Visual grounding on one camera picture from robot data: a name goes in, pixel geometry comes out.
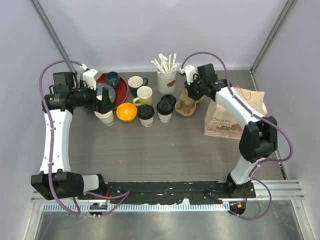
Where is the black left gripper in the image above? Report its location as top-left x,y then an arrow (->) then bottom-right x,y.
70,80 -> 114,114

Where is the stack of white paper cups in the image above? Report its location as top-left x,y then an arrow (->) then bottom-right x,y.
94,110 -> 114,127

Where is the cardboard cup carrier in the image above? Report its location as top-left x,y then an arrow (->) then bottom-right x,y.
174,90 -> 205,117

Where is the black cup lid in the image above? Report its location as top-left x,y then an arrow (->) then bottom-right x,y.
137,104 -> 155,120
156,100 -> 174,116

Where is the brown paper bag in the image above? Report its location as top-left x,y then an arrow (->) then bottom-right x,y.
204,85 -> 268,140

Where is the stack of black lids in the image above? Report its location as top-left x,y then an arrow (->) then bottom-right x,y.
161,94 -> 177,107

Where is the white paper cup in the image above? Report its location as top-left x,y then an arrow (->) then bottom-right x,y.
158,113 -> 172,123
139,117 -> 154,128

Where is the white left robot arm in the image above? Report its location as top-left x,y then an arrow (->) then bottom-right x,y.
30,69 -> 114,200

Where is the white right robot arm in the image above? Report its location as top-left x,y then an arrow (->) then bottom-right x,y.
179,63 -> 278,198

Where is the blue-grey plate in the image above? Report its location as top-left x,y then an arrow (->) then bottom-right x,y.
96,83 -> 116,103

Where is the red round tray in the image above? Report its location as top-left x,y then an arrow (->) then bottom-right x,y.
96,73 -> 129,109

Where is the orange bowl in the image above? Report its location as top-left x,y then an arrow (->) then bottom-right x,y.
116,102 -> 137,123

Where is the small blue cup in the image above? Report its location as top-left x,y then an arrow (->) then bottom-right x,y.
105,71 -> 121,88

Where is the dark green mug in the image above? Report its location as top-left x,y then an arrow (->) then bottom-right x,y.
127,76 -> 149,98

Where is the white straw holder cup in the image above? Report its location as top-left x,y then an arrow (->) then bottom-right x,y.
157,71 -> 176,95

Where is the pale green mug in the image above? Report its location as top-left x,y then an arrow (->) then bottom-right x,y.
132,86 -> 153,106

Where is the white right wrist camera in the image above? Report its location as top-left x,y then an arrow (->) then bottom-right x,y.
179,64 -> 197,85

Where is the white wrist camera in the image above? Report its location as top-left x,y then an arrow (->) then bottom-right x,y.
80,64 -> 102,90
179,64 -> 197,85

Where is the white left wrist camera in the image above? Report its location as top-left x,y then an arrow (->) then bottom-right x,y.
80,64 -> 102,90

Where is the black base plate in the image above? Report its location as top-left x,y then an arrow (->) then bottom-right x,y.
77,180 -> 257,206

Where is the slotted cable duct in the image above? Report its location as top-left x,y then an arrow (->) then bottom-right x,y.
42,202 -> 231,212

